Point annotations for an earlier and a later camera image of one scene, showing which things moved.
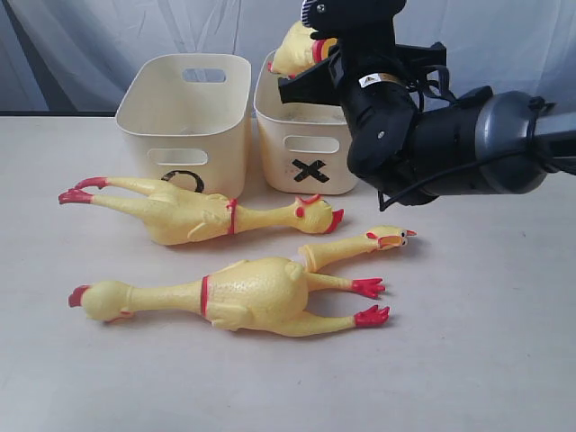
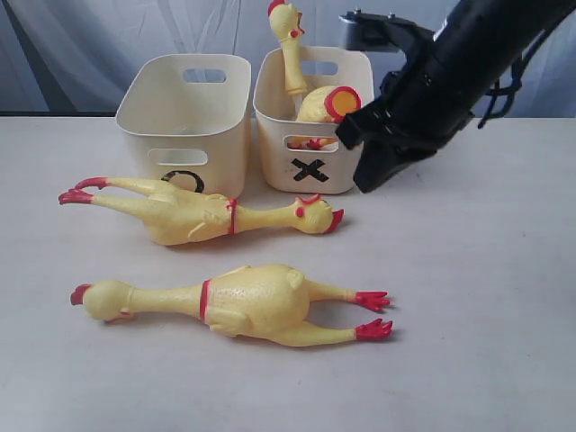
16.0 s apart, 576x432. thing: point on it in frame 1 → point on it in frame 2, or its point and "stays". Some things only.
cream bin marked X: (302, 148) stays
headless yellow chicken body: (297, 51) → (325, 104)
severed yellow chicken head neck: (384, 238) → (286, 23)
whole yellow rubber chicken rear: (178, 218) stays
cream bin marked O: (184, 119) stays
